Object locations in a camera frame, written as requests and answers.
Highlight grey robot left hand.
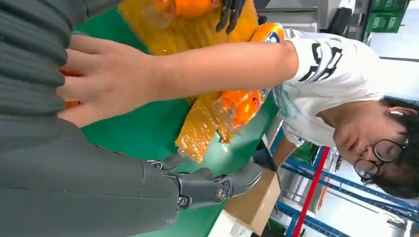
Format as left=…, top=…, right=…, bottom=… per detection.
left=215, top=0, right=248, bottom=35

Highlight person's hand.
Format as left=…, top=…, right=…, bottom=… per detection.
left=56, top=34, right=165, bottom=128

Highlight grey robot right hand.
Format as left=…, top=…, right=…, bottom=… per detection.
left=0, top=114, right=263, bottom=237

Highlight yellow plastic sheet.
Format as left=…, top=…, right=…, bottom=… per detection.
left=117, top=0, right=260, bottom=163

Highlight green mat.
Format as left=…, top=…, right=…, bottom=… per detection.
left=72, top=6, right=279, bottom=237

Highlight robot right arm ribbed sleeve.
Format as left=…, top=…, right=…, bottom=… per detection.
left=0, top=0, right=122, bottom=118

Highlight person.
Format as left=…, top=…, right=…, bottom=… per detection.
left=271, top=28, right=419, bottom=200

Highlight green crate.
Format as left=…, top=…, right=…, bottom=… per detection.
left=366, top=0, right=411, bottom=34

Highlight cardboard box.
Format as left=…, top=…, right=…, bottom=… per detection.
left=224, top=166, right=282, bottom=237

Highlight red pole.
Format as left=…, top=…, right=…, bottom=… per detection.
left=292, top=146, right=331, bottom=237

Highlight black-rimmed glasses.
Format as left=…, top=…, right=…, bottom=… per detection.
left=353, top=138, right=410, bottom=183

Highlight blue metal rack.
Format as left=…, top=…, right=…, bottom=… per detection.
left=275, top=146, right=419, bottom=237

